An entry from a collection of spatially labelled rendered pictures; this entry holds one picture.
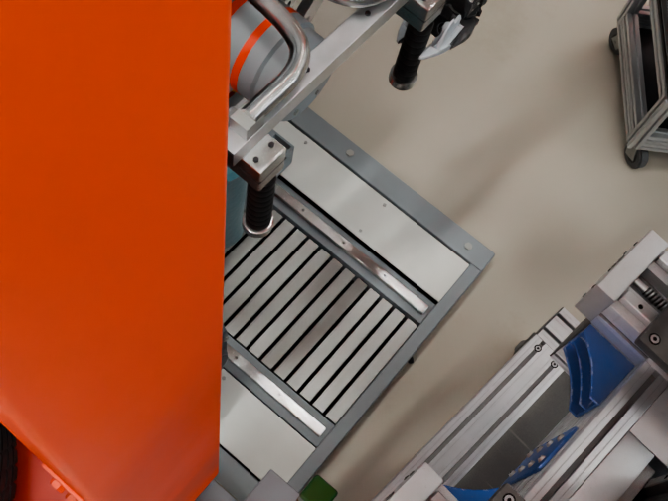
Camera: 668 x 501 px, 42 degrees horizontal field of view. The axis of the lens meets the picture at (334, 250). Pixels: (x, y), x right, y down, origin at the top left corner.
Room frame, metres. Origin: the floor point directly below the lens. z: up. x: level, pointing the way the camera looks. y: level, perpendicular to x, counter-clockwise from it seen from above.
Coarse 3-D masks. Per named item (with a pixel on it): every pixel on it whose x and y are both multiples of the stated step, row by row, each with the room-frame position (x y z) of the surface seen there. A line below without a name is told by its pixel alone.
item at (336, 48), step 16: (400, 0) 0.78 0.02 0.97; (352, 16) 0.72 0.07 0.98; (368, 16) 0.73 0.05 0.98; (384, 16) 0.75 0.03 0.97; (336, 32) 0.69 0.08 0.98; (352, 32) 0.70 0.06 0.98; (368, 32) 0.72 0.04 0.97; (320, 48) 0.66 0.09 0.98; (336, 48) 0.67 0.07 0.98; (352, 48) 0.69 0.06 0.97; (320, 64) 0.64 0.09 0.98; (336, 64) 0.66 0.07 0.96; (304, 80) 0.61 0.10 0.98; (320, 80) 0.63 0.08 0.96; (288, 96) 0.58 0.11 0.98; (304, 96) 0.60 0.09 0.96; (272, 112) 0.55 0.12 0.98; (288, 112) 0.57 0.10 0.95; (272, 128) 0.55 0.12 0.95; (240, 144) 0.50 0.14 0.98
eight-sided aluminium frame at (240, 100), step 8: (288, 0) 0.94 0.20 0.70; (304, 0) 0.94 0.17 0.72; (312, 0) 0.94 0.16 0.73; (320, 0) 0.95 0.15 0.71; (304, 8) 0.93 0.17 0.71; (312, 8) 0.94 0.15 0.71; (304, 16) 0.92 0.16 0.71; (312, 16) 0.94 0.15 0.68; (232, 88) 0.82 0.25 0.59; (232, 96) 0.78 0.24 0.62; (240, 96) 0.79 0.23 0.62; (232, 104) 0.77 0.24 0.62; (240, 104) 0.78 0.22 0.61
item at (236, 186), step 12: (228, 168) 0.59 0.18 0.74; (228, 180) 0.57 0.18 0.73; (240, 180) 0.59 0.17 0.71; (228, 192) 0.57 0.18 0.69; (240, 192) 0.59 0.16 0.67; (228, 204) 0.57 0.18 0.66; (240, 204) 0.59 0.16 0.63; (228, 216) 0.57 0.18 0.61; (240, 216) 0.60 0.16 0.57; (228, 228) 0.58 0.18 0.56; (240, 228) 0.60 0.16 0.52; (228, 240) 0.58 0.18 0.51
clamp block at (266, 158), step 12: (264, 144) 0.53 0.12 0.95; (276, 144) 0.53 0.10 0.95; (252, 156) 0.50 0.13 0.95; (264, 156) 0.51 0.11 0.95; (276, 156) 0.51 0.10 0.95; (240, 168) 0.50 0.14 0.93; (252, 168) 0.49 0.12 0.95; (264, 168) 0.49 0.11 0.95; (276, 168) 0.51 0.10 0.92; (252, 180) 0.49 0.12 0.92; (264, 180) 0.49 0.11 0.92
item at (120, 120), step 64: (0, 0) 0.12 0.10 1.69; (64, 0) 0.14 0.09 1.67; (128, 0) 0.16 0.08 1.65; (192, 0) 0.18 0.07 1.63; (0, 64) 0.12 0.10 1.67; (64, 64) 0.13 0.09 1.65; (128, 64) 0.16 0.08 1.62; (192, 64) 0.18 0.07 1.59; (0, 128) 0.11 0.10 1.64; (64, 128) 0.13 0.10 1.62; (128, 128) 0.15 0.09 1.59; (192, 128) 0.18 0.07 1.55; (0, 192) 0.10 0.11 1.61; (64, 192) 0.12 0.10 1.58; (128, 192) 0.15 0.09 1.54; (192, 192) 0.18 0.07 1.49; (0, 256) 0.09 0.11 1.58; (64, 256) 0.11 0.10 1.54; (128, 256) 0.14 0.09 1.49; (192, 256) 0.18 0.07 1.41; (0, 320) 0.08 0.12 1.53; (64, 320) 0.10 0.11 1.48; (128, 320) 0.13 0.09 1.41; (192, 320) 0.17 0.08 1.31; (0, 384) 0.07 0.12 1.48; (64, 384) 0.09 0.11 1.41; (128, 384) 0.12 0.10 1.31; (192, 384) 0.17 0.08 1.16; (64, 448) 0.07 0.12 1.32; (128, 448) 0.10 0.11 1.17; (192, 448) 0.16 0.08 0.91
